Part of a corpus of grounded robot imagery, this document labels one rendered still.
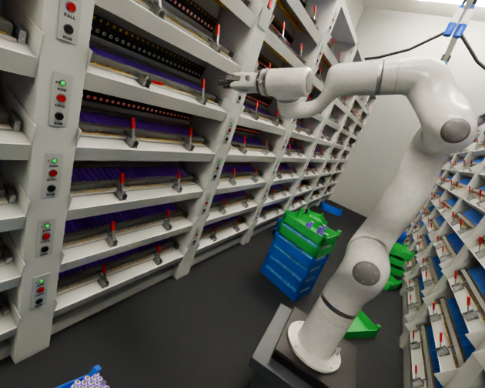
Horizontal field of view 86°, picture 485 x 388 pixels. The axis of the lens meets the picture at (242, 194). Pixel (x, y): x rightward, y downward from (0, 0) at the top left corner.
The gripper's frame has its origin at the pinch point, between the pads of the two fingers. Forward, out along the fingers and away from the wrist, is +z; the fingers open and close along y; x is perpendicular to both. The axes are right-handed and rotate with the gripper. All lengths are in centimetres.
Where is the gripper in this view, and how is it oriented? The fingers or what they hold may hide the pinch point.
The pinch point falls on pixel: (225, 82)
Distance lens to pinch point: 103.2
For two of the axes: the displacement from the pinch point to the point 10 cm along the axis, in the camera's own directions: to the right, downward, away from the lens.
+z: -8.4, -2.1, 4.9
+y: 5.2, -0.9, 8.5
